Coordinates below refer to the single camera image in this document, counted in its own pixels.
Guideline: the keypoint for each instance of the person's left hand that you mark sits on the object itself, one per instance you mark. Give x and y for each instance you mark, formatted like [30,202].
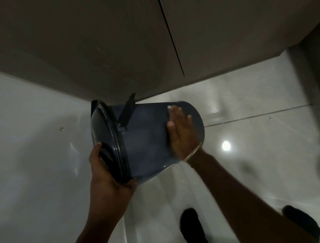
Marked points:
[105,190]

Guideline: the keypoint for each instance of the person's right hand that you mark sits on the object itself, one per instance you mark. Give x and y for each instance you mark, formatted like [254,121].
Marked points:
[183,140]

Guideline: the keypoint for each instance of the person's left thumb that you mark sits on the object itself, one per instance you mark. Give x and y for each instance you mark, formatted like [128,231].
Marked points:
[96,155]

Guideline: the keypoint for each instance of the person's right thumb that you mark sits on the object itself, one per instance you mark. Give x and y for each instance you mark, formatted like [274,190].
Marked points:
[171,130]

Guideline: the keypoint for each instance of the dark blue plastic bucket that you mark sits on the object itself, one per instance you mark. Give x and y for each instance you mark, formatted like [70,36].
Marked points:
[150,140]

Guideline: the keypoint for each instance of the person's left forearm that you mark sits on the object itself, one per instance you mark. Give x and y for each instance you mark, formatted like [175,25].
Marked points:
[100,229]

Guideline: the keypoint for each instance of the person's right forearm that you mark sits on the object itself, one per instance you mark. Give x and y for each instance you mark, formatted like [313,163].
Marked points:
[240,200]

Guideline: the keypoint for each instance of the person's black left shoe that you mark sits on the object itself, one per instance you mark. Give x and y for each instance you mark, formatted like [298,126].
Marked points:
[192,226]

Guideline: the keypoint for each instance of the person's black shoe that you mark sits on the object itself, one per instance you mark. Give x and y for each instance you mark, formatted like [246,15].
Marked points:
[301,220]
[192,226]

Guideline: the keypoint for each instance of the brown cabinet door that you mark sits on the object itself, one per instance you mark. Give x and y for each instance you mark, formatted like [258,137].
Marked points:
[87,47]
[237,35]

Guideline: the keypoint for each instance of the person's black right shoe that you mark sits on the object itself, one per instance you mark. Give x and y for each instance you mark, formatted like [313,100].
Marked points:
[301,220]

